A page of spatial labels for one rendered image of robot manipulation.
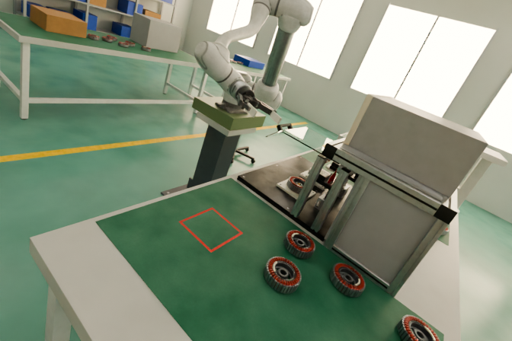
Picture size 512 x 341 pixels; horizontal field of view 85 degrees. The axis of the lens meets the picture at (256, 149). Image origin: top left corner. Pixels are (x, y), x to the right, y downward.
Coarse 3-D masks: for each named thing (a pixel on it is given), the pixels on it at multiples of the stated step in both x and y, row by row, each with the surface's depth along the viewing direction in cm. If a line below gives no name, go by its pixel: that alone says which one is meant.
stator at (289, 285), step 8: (272, 264) 84; (280, 264) 87; (288, 264) 87; (264, 272) 84; (272, 272) 82; (280, 272) 86; (288, 272) 87; (296, 272) 85; (272, 280) 80; (280, 280) 81; (288, 280) 81; (296, 280) 82; (280, 288) 80; (288, 288) 80; (296, 288) 83
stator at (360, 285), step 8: (336, 264) 95; (344, 264) 96; (336, 272) 91; (344, 272) 95; (352, 272) 94; (336, 280) 90; (344, 280) 89; (352, 280) 91; (360, 280) 91; (344, 288) 87; (352, 288) 87; (360, 288) 88; (352, 296) 88
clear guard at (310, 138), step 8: (296, 128) 125; (304, 128) 130; (296, 136) 114; (304, 136) 117; (312, 136) 122; (320, 136) 126; (304, 144) 109; (312, 144) 112; (320, 144) 115; (320, 152) 105
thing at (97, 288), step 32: (96, 224) 81; (32, 256) 71; (64, 256) 69; (96, 256) 72; (448, 256) 133; (64, 288) 62; (96, 288) 65; (128, 288) 67; (416, 288) 103; (448, 288) 110; (96, 320) 59; (128, 320) 61; (160, 320) 63; (448, 320) 94
